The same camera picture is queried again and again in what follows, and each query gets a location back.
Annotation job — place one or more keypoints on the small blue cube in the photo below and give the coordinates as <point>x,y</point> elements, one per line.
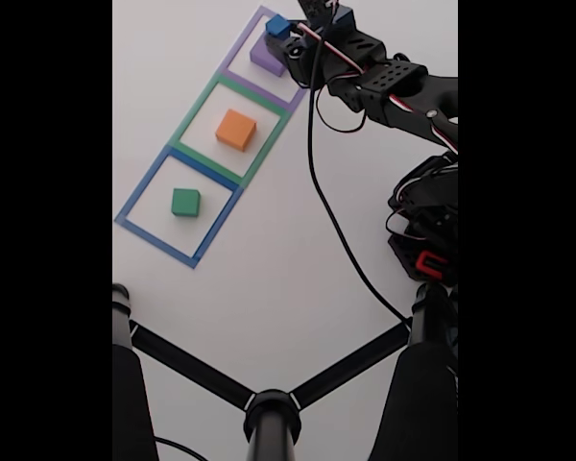
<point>277,25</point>

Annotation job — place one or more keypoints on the large purple block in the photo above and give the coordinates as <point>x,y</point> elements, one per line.
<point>266,60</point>

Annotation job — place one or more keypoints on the orange block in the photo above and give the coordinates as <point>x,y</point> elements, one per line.
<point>235,129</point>

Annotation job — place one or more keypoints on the green block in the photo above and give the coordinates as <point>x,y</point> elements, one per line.
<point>184,201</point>

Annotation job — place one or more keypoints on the black tripod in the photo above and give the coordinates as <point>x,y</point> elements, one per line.
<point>271,422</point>

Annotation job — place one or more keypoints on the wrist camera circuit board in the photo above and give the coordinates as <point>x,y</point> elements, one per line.
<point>317,9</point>

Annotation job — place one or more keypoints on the purple tape square frame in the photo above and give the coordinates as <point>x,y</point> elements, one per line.
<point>235,53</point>

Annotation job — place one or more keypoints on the green tape square frame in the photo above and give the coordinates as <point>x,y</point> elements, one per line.
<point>197,111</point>

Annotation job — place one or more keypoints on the blue tape square frame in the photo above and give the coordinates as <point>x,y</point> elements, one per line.
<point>145,185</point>

